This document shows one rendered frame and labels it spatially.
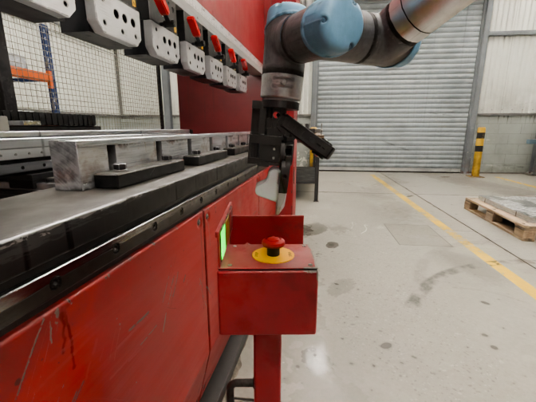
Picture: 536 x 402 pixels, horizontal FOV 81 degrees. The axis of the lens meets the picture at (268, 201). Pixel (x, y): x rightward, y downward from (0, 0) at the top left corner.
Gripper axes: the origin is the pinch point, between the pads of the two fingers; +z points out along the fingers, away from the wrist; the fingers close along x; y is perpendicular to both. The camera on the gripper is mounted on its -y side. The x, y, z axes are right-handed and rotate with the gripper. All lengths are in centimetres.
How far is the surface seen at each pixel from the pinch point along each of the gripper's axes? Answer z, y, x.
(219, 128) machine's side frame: -12, 37, -174
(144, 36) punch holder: -35, 36, -26
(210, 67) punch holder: -35, 27, -65
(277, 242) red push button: 3.2, 1.0, 11.2
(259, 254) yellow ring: 6.1, 3.7, 9.9
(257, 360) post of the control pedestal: 28.8, 2.3, 7.7
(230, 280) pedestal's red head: 8.5, 7.9, 15.0
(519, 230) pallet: 55, -235, -211
